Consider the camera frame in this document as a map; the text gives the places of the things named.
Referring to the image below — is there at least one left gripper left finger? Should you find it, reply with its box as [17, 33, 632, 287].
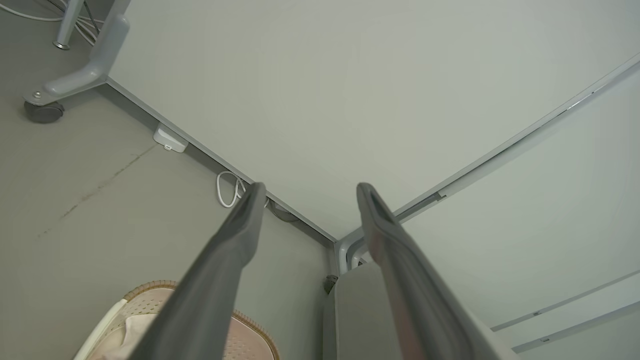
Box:
[130, 182, 268, 360]

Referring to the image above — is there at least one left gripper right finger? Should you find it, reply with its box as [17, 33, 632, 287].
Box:
[356, 182, 476, 360]

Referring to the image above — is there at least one white cloth garment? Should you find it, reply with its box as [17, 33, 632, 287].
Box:
[100, 312, 166, 360]

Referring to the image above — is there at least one white perforated laundry basket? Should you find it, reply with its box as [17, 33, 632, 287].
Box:
[75, 280, 281, 360]

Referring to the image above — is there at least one grey wheeled stand leg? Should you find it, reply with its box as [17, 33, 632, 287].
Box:
[24, 0, 132, 124]

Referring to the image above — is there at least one silver metal pole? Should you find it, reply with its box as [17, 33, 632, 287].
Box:
[53, 0, 86, 51]

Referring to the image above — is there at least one white looped cable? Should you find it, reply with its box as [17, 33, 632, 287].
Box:
[216, 171, 248, 208]

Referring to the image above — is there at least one white wall socket box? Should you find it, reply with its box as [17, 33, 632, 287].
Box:
[153, 125, 189, 153]

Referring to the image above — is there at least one white cable bundle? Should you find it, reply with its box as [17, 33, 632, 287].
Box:
[74, 14, 104, 47]

